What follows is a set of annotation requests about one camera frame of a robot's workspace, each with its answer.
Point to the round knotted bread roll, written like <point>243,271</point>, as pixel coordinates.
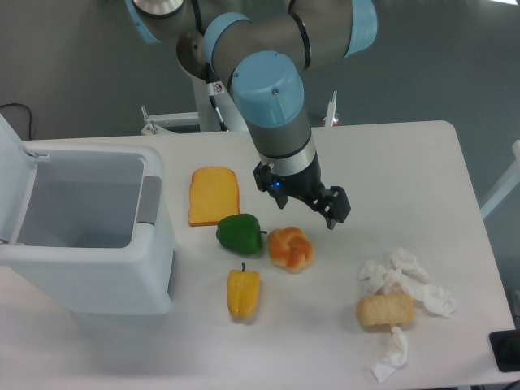
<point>291,249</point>

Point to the small white tissue piece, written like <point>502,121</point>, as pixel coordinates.
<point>394,358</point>

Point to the oblong beige bread loaf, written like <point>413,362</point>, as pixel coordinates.
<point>385,309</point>

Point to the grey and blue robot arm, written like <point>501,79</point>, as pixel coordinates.
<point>260,65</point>

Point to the green bell pepper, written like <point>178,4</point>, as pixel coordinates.
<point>240,233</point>

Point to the yellow bell pepper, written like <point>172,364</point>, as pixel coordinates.
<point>243,290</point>

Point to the square toast bread slice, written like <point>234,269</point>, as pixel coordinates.
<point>213,195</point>

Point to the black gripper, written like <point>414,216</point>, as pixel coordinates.
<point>299,176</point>

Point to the white frame leg right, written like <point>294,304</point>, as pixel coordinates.
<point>507,182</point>

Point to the crumpled white tissue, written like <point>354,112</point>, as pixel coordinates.
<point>402,273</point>

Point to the white bin lid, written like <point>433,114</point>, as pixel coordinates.
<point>18,175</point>

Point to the white plastic trash bin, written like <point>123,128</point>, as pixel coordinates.
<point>97,236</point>

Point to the black device at table edge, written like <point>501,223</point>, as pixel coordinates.
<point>505,348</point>

